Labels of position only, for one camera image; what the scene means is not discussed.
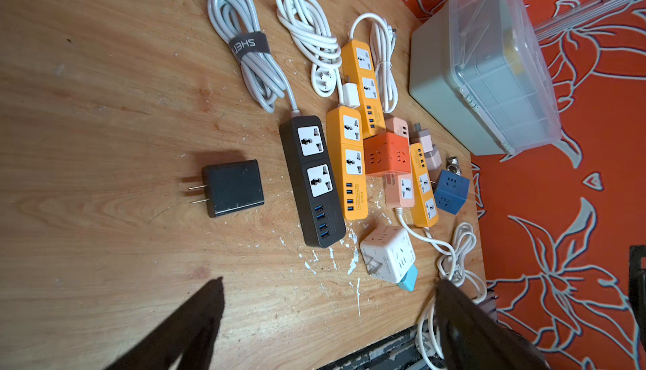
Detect black wall charger plug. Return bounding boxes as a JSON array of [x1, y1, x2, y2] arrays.
[[188, 160, 265, 218]]

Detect small white usb charger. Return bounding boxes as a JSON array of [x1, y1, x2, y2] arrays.
[[338, 83, 360, 109]]

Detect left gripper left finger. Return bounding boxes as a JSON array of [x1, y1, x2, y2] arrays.
[[108, 277, 225, 369]]

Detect red cube plug adapter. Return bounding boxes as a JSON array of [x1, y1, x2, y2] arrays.
[[363, 132, 411, 176]]

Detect white cube plug adapter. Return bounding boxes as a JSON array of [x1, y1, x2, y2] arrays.
[[359, 225, 417, 283]]

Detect white grey cables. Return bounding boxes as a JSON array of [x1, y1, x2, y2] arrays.
[[195, 0, 344, 114]]

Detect teal cube plug adapter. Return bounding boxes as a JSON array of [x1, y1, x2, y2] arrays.
[[397, 264, 419, 292]]

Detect grey lidded plastic box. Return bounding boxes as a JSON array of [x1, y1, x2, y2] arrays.
[[409, 0, 562, 156]]

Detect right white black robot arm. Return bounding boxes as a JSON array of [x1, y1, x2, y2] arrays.
[[629, 245, 645, 348]]

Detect yellow strip with teal plug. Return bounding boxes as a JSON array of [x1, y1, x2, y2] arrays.
[[326, 106, 368, 221]]

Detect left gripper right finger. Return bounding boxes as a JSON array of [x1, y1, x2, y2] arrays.
[[435, 280, 549, 369]]

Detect small grey metal clip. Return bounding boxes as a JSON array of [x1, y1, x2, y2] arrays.
[[446, 156, 463, 176]]

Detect yellow strip with pink plug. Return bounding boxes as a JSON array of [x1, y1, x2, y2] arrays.
[[410, 143, 439, 228]]

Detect blue cube plug adapter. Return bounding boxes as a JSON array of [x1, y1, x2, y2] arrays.
[[434, 170, 470, 215]]

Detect pink plug adapter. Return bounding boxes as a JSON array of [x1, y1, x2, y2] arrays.
[[410, 123, 442, 171]]

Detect black power strip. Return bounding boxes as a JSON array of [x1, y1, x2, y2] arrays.
[[279, 116, 346, 249]]

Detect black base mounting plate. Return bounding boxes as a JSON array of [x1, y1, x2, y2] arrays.
[[321, 327, 422, 370]]

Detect yellow power strip white cable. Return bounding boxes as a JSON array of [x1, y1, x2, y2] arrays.
[[340, 12, 400, 139]]

